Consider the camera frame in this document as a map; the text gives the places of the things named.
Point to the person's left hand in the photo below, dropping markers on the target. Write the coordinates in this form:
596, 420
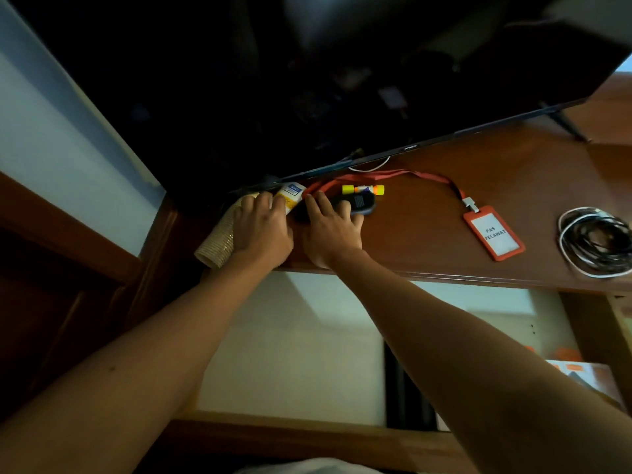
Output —
261, 231

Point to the person's right hand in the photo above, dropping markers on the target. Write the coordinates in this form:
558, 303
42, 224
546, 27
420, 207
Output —
331, 236

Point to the stack of paper cups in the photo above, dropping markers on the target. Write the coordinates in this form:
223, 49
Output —
215, 246

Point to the white and yellow cream tube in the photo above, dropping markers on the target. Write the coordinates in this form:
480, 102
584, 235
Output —
292, 192

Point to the yellow glue stick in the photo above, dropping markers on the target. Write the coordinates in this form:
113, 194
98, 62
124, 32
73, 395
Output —
363, 189

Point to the wooden drawer with white bottom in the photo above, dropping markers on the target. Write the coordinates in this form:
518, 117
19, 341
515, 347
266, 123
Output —
296, 350

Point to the black remote control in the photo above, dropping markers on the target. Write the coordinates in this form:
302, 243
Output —
424, 414

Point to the orange and white charger box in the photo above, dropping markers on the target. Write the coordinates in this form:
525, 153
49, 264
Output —
592, 385

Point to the person's left forearm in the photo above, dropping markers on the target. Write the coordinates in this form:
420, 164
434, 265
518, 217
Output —
123, 380

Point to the person's right forearm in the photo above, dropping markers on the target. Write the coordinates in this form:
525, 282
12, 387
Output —
494, 389

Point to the person's white shirt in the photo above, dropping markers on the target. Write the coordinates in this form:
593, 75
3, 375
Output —
306, 468

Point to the black flat television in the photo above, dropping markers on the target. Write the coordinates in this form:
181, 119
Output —
296, 69

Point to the low wooden side desk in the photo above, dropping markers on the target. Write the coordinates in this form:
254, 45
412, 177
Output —
612, 172

